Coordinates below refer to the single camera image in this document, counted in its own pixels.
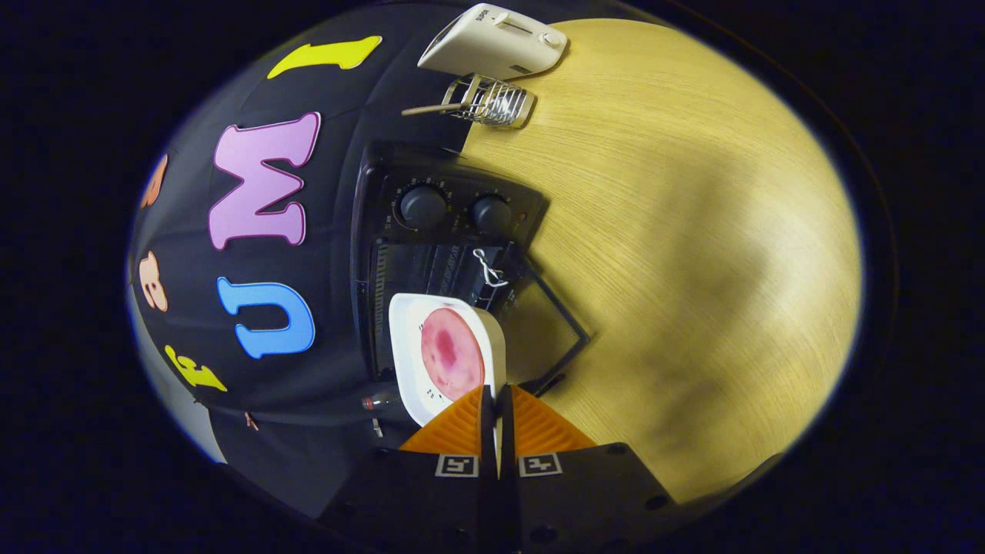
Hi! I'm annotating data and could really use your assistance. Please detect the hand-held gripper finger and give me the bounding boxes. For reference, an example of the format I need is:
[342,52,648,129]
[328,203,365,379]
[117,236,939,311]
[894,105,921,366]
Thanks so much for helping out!
[317,385,498,551]
[499,385,679,551]

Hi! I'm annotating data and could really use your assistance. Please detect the pink meat slice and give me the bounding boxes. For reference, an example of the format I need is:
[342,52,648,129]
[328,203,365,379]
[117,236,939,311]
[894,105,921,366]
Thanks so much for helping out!
[420,308,486,402]

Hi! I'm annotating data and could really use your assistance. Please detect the white square plate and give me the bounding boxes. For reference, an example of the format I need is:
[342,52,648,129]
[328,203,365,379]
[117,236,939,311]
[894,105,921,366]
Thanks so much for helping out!
[389,292,507,428]

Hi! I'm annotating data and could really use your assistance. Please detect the black toaster oven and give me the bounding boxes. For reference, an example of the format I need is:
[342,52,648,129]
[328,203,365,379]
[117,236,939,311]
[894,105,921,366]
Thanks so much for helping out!
[350,141,592,397]

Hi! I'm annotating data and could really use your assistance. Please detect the white pop-up toaster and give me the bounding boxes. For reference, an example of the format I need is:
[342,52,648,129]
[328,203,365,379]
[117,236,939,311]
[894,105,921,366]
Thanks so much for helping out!
[417,4,569,82]

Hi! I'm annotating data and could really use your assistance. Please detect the wire rack with wooden handle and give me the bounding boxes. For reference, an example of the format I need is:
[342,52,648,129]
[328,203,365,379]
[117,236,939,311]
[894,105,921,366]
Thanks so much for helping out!
[401,73,536,129]

